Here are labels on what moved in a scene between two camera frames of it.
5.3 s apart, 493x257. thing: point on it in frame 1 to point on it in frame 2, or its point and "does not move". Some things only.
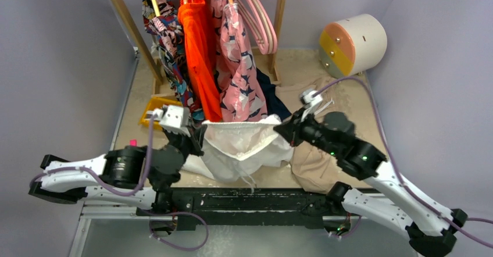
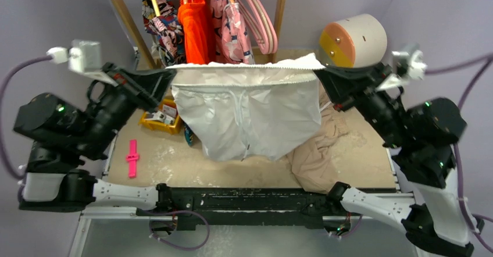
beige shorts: (315, 170) does not move
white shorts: (240, 150) to (248, 110)
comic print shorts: (167, 31) does not move
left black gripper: (195, 139) to (152, 86)
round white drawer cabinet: (352, 46) does not move
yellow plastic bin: (156, 103) does not move
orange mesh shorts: (194, 16) does not move
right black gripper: (294, 127) to (357, 89)
